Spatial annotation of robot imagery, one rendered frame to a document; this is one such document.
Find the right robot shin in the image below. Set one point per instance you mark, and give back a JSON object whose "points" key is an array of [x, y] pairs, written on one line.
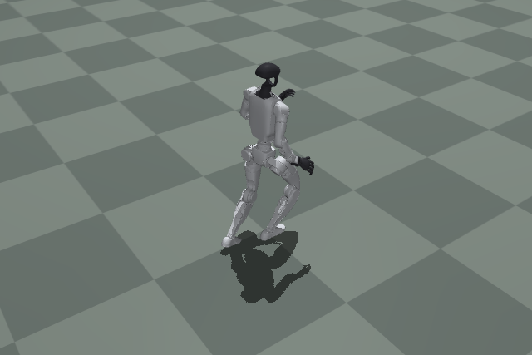
{"points": [[285, 204]]}

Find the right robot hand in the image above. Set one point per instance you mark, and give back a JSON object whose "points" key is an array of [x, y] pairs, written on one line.
{"points": [[304, 163]]}

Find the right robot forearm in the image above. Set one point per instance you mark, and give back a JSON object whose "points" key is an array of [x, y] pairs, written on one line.
{"points": [[289, 156]]}

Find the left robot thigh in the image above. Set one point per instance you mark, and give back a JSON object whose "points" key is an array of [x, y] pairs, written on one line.
{"points": [[252, 171]]}

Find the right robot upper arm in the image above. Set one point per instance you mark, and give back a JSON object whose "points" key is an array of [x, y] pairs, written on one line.
{"points": [[281, 112]]}

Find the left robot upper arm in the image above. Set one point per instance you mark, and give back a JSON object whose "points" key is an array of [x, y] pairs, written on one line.
{"points": [[244, 112]]}

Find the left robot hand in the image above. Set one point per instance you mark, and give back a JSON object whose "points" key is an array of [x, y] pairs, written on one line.
{"points": [[286, 93]]}

